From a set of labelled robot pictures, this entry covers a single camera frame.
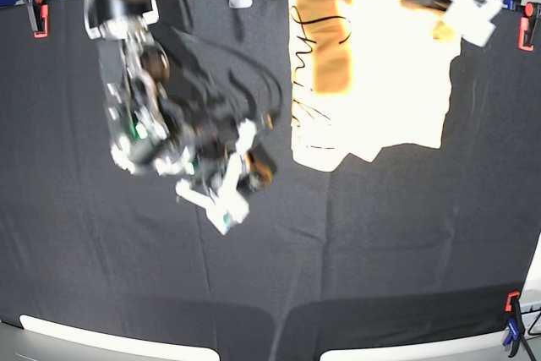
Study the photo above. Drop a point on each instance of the red clamp right edge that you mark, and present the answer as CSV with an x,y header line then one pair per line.
x,y
527,27

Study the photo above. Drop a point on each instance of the red black clamp left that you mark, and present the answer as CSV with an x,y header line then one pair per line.
x,y
38,17

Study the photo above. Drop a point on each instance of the yellow t-shirt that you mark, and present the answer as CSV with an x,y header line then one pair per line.
x,y
366,75

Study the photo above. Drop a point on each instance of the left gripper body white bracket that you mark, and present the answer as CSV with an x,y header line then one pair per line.
x,y
440,31

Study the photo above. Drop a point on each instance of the red blue clamp bottom right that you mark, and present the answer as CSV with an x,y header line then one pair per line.
x,y
514,324

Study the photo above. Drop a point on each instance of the black table cloth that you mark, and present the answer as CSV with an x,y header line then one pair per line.
x,y
418,246

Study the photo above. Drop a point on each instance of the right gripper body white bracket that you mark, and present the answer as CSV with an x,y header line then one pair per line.
x,y
221,188

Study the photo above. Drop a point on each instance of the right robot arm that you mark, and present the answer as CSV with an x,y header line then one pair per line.
x,y
211,156

